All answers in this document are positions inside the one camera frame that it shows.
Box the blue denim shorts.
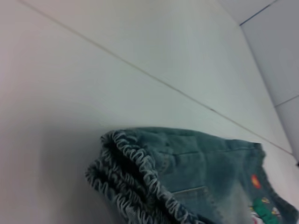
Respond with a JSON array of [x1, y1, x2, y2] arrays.
[[84, 126, 299, 224]]

